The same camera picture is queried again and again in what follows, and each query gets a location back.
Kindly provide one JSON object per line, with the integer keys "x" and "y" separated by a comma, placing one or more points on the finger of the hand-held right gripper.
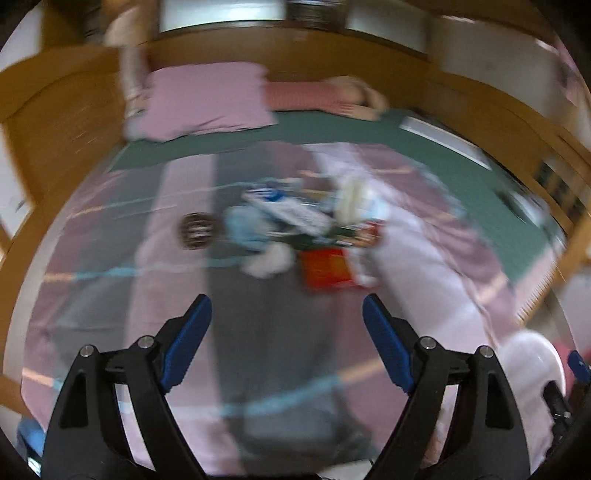
{"x": 578, "y": 365}
{"x": 558, "y": 406}

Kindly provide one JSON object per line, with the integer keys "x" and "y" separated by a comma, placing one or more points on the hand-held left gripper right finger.
{"x": 385, "y": 350}

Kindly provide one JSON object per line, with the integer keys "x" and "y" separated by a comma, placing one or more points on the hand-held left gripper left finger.
{"x": 187, "y": 350}

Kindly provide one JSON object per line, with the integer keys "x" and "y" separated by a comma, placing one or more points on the white plastic basket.
{"x": 531, "y": 369}

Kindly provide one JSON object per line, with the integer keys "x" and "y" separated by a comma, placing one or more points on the red snack packet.
{"x": 328, "y": 270}

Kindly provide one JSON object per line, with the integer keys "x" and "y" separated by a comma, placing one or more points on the white blue ointment box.
{"x": 286, "y": 210}

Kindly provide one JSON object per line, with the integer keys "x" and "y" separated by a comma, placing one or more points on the checked pink grey bedsheet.
{"x": 115, "y": 277}

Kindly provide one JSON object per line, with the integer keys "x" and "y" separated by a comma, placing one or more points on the brown printed snack packet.
{"x": 367, "y": 235}

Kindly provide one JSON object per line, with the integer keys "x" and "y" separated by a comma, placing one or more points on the brown round wrapper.
{"x": 198, "y": 230}

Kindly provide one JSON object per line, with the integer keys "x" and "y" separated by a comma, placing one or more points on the light blue face mask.
{"x": 244, "y": 228}

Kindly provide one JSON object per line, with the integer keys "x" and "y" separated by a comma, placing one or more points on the white paper cup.
{"x": 353, "y": 201}

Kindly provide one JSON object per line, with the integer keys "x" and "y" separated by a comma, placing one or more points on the white oval device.
{"x": 526, "y": 207}

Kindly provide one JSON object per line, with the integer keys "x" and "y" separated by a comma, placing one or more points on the dark boxes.
{"x": 558, "y": 184}

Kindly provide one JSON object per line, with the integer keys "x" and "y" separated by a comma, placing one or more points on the white flat board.
{"x": 438, "y": 136}

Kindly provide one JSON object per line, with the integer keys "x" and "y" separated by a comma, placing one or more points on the pile of litter wrappers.
{"x": 295, "y": 129}

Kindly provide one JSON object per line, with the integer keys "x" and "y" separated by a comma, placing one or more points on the pink pillow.
{"x": 203, "y": 99}

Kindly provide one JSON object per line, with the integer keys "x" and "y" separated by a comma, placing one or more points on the striped plush toy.
{"x": 300, "y": 94}

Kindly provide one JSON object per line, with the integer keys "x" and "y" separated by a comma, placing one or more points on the pink hanging cloth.
{"x": 572, "y": 83}

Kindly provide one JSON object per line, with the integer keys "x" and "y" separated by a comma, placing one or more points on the cream plush toy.
{"x": 129, "y": 46}

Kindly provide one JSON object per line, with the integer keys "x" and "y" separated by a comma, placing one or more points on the narrow frosted window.
{"x": 388, "y": 27}

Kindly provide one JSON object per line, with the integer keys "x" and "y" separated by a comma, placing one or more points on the wide frosted window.
{"x": 221, "y": 14}

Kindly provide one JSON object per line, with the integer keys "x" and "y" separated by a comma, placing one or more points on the pile of stored items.
{"x": 314, "y": 11}

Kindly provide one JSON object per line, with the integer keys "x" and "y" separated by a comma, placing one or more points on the wooden bunk bed frame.
{"x": 60, "y": 92}

